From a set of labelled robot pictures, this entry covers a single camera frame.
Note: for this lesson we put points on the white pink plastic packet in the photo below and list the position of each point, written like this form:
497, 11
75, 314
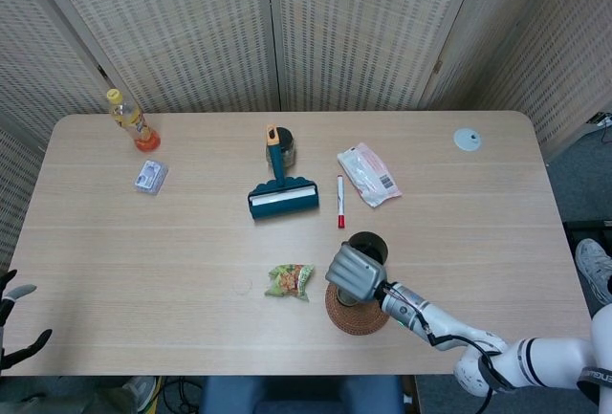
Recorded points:
370, 175

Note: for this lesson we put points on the black teapot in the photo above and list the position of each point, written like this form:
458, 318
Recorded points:
373, 246

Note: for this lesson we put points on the white sneaker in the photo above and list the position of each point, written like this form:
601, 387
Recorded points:
593, 266

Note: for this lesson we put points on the glass jar black lid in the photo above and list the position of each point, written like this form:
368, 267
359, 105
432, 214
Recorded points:
287, 146

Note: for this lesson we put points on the brown woven round coaster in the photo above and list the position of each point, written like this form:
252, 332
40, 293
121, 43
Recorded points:
356, 320

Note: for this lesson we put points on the woven folding screen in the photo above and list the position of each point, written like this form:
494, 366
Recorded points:
191, 27

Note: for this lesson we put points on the small clear plastic box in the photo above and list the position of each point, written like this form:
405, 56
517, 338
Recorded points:
151, 177

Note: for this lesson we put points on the grey sneaker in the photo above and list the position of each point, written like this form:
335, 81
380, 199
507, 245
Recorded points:
141, 390

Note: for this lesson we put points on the blue lint roller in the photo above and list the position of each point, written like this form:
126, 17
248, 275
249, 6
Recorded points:
282, 203

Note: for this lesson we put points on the green snack bag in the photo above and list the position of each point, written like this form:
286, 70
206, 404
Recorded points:
289, 282

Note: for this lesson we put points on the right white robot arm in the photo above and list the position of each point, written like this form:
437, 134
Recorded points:
478, 342

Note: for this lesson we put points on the blue seat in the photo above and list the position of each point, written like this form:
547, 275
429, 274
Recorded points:
296, 392

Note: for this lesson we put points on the orange drink bottle yellow cap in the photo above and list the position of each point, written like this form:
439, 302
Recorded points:
136, 127

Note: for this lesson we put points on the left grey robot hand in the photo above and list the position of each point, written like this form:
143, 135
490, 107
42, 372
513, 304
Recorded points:
7, 309

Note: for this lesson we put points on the brass screen hinge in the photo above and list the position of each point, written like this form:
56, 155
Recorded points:
102, 71
438, 68

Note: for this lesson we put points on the white marker red cap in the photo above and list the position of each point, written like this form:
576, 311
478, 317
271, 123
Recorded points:
341, 201

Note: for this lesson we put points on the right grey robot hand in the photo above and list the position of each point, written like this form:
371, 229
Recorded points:
356, 273

